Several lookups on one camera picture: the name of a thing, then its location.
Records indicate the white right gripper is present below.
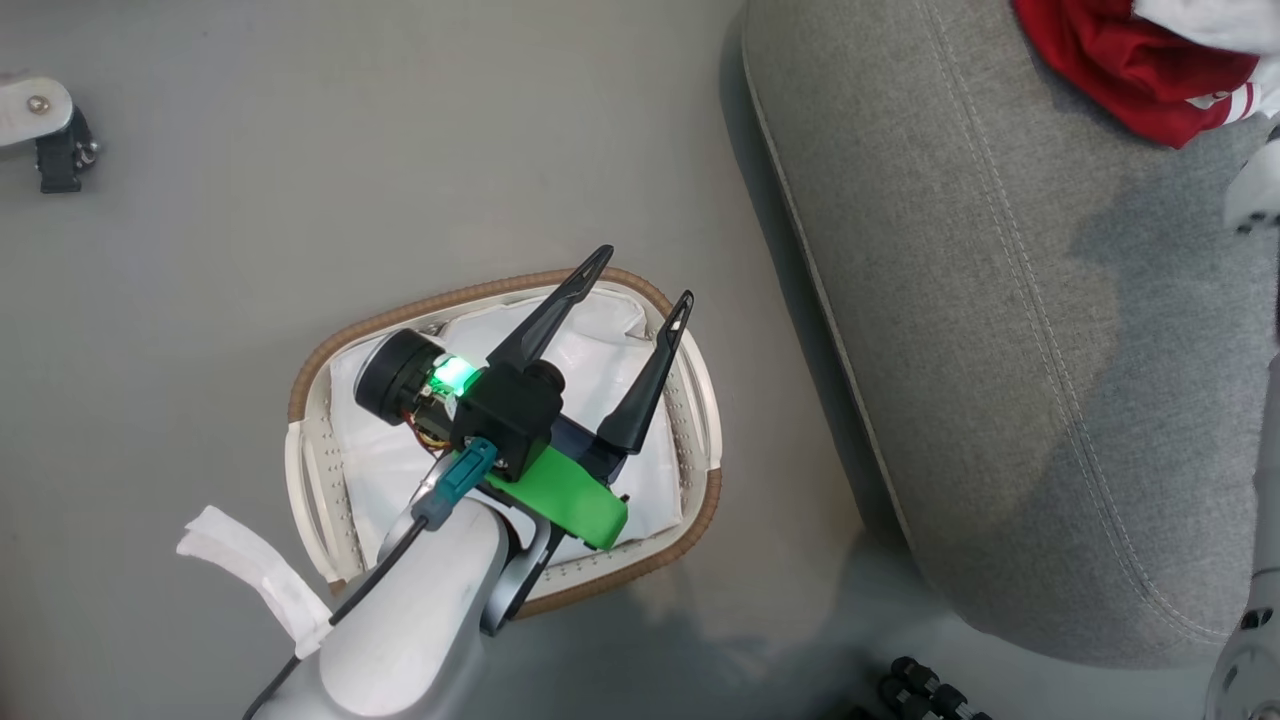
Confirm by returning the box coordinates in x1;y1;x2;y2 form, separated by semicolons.
1133;0;1280;57

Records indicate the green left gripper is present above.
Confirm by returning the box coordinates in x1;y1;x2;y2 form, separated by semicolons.
355;245;695;552

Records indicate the red garment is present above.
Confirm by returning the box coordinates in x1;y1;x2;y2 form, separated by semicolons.
1012;0;1264;150

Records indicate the grey fabric sofa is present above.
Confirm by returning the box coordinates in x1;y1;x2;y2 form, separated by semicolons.
739;0;1280;670

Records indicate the white wicker-rimmed laundry basket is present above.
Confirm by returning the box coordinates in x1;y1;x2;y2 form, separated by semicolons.
284;266;724;619

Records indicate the black caster wheel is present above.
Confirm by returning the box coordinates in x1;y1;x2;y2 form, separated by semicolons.
35;104;100;195

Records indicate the teal cable connector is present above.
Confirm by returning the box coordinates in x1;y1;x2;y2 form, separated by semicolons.
411;436;499;532

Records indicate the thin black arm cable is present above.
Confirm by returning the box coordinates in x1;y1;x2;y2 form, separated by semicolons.
242;514;431;720

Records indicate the white fabric strap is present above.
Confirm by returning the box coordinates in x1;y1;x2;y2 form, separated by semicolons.
176;505;334;660

